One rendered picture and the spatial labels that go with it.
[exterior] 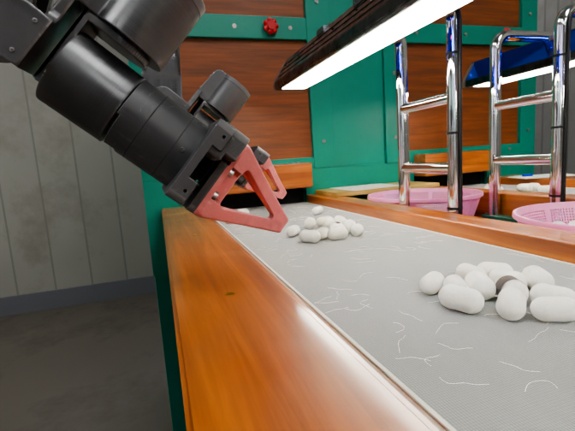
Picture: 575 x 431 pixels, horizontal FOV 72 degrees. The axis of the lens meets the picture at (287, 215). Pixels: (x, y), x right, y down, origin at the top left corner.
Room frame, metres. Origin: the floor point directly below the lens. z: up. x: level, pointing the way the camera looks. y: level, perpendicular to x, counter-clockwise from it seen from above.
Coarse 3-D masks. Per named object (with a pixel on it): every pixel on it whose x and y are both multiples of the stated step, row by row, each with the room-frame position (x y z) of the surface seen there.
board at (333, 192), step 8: (392, 184) 1.21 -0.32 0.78; (416, 184) 1.15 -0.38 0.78; (424, 184) 1.14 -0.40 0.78; (432, 184) 1.14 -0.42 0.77; (320, 192) 1.16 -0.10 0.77; (328, 192) 1.10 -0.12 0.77; (336, 192) 1.05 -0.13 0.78; (344, 192) 1.06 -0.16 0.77; (352, 192) 1.07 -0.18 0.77; (360, 192) 1.07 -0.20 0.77; (368, 192) 1.08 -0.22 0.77
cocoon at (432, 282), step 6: (426, 276) 0.36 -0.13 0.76; (432, 276) 0.36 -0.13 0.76; (438, 276) 0.36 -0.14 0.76; (420, 282) 0.36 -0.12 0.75; (426, 282) 0.35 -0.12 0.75; (432, 282) 0.35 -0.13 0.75; (438, 282) 0.35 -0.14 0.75; (420, 288) 0.36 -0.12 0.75; (426, 288) 0.35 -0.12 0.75; (432, 288) 0.35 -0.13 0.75; (438, 288) 0.35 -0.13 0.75; (432, 294) 0.36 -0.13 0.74
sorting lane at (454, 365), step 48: (240, 240) 0.68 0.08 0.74; (288, 240) 0.65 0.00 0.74; (336, 240) 0.63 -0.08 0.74; (384, 240) 0.60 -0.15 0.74; (432, 240) 0.58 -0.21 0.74; (336, 288) 0.39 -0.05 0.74; (384, 288) 0.38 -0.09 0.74; (528, 288) 0.36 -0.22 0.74; (384, 336) 0.28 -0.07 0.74; (432, 336) 0.27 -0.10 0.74; (480, 336) 0.27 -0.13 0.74; (528, 336) 0.26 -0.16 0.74; (432, 384) 0.21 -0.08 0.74; (480, 384) 0.21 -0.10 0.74; (528, 384) 0.21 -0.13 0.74
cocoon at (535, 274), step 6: (528, 270) 0.36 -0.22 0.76; (534, 270) 0.35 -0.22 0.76; (540, 270) 0.35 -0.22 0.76; (528, 276) 0.35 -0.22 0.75; (534, 276) 0.34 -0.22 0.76; (540, 276) 0.34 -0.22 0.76; (546, 276) 0.34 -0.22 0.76; (552, 276) 0.34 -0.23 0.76; (528, 282) 0.35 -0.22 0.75; (534, 282) 0.34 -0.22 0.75; (540, 282) 0.34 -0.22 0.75; (546, 282) 0.34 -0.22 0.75; (552, 282) 0.34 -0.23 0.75
